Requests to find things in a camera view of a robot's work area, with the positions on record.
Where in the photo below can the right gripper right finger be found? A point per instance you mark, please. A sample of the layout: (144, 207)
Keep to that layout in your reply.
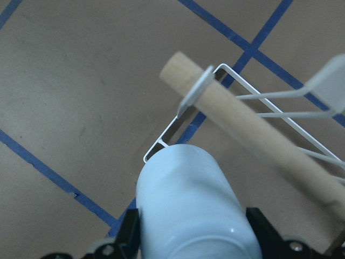
(270, 241)

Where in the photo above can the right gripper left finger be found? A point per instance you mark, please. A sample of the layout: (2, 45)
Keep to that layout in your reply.
(127, 241)

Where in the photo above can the light blue plastic cup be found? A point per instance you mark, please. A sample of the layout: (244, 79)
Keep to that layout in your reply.
(189, 210)

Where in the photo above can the white wire cup rack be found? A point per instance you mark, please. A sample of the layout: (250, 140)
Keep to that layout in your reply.
(269, 145)

